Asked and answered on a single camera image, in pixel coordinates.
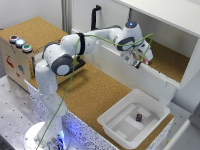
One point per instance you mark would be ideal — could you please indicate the purple block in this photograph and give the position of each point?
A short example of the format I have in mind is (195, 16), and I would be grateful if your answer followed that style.
(139, 117)

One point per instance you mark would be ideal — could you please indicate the red button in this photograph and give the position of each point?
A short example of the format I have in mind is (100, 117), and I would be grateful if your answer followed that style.
(14, 38)

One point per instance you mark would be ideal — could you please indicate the white plastic box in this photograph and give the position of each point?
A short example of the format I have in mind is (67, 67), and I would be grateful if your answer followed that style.
(133, 130)

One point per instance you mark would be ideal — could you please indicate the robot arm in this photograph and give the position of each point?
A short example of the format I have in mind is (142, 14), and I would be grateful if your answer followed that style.
(55, 58)

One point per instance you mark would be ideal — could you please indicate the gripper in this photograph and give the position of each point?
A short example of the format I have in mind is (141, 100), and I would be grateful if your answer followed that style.
(138, 53)

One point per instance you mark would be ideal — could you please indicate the blue button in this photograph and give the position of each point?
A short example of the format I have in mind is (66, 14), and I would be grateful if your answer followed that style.
(20, 42)

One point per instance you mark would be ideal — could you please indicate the white cabinet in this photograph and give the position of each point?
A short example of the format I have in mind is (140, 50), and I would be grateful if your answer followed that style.
(173, 13)

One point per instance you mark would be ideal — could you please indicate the white sliding door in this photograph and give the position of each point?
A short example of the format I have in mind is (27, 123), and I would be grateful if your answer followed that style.
(113, 65)

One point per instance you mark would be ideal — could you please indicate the green button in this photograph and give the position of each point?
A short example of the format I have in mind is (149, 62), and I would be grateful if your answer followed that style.
(27, 48)

